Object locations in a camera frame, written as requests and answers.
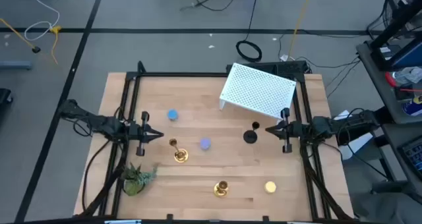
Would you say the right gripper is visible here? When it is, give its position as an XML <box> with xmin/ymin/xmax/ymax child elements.
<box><xmin>264</xmin><ymin>107</ymin><xmax>303</xmax><ymax>154</ymax></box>

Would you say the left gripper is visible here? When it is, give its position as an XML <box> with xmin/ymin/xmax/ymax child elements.
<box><xmin>128</xmin><ymin>111</ymin><xmax>165</xmax><ymax>157</ymax></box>

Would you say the black candlestick holder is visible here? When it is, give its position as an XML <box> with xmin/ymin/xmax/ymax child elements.
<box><xmin>243</xmin><ymin>121</ymin><xmax>260</xmax><ymax>144</ymax></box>

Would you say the gold brass candlestick holder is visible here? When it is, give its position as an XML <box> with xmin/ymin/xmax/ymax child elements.
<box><xmin>168</xmin><ymin>138</ymin><xmax>189</xmax><ymax>163</ymax></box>
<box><xmin>213</xmin><ymin>180</ymin><xmax>229</xmax><ymax>198</ymax></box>

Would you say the white perforated metal shelf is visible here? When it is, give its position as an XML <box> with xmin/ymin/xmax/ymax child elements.
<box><xmin>219</xmin><ymin>63</ymin><xmax>297</xmax><ymax>120</ymax></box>

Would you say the green potted succulent plant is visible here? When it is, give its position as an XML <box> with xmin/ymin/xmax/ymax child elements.
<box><xmin>120</xmin><ymin>162</ymin><xmax>159</xmax><ymax>197</ymax></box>

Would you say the white paper sheet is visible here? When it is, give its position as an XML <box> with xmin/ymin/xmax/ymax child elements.
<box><xmin>332</xmin><ymin>109</ymin><xmax>375</xmax><ymax>161</ymax></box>

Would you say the gray equipment cart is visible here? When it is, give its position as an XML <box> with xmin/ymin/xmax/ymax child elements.
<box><xmin>355</xmin><ymin>36</ymin><xmax>422</xmax><ymax>126</ymax></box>

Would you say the gray desk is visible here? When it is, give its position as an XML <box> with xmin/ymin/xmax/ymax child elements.
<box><xmin>380</xmin><ymin>123</ymin><xmax>422</xmax><ymax>198</ymax></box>

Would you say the gray chair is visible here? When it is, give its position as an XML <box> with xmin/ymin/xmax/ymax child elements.
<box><xmin>349</xmin><ymin>180</ymin><xmax>422</xmax><ymax>224</ymax></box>

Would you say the blue spray can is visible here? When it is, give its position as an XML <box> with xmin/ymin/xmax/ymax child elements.
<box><xmin>401</xmin><ymin>95</ymin><xmax>422</xmax><ymax>117</ymax></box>

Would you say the black keyboard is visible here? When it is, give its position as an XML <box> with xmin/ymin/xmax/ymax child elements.
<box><xmin>397</xmin><ymin>136</ymin><xmax>422</xmax><ymax>182</ymax></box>

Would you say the clear plastic bag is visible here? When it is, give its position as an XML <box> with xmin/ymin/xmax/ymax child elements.
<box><xmin>394</xmin><ymin>67</ymin><xmax>422</xmax><ymax>85</ymax></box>

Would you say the blue screen laptop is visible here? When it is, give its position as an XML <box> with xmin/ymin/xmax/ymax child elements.
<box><xmin>371</xmin><ymin>39</ymin><xmax>422</xmax><ymax>72</ymax></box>

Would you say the black floor object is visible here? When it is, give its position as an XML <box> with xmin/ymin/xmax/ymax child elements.
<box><xmin>0</xmin><ymin>88</ymin><xmax>14</xmax><ymax>106</ymax></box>

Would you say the gray floor bar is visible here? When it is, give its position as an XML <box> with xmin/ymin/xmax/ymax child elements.
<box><xmin>0</xmin><ymin>60</ymin><xmax>33</xmax><ymax>70</ymax></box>

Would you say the black stand beam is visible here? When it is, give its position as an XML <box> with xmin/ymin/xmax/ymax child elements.
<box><xmin>369</xmin><ymin>0</ymin><xmax>422</xmax><ymax>50</ymax></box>

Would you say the black aluminium table frame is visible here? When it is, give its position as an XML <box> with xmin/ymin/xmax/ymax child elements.
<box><xmin>78</xmin><ymin>61</ymin><xmax>355</xmax><ymax>220</ymax></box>

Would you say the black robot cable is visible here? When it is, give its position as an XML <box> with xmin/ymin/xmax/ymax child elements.
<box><xmin>80</xmin><ymin>138</ymin><xmax>113</xmax><ymax>215</ymax></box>

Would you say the black coiled cable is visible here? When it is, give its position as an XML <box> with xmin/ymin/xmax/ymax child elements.
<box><xmin>235</xmin><ymin>0</ymin><xmax>263</xmax><ymax>63</ymax></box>

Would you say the yellow hanging cable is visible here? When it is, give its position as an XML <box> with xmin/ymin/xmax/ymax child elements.
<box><xmin>287</xmin><ymin>0</ymin><xmax>314</xmax><ymax>61</ymax></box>

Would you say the red handled screwdriver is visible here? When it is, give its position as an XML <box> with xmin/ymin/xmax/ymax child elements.
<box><xmin>384</xmin><ymin>70</ymin><xmax>422</xmax><ymax>93</ymax></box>

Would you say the yellow floor cable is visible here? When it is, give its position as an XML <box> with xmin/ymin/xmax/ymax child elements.
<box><xmin>0</xmin><ymin>18</ymin><xmax>63</xmax><ymax>66</ymax></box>

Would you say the white floor cable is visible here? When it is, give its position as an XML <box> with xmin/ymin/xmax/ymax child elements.
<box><xmin>23</xmin><ymin>0</ymin><xmax>61</xmax><ymax>42</ymax></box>

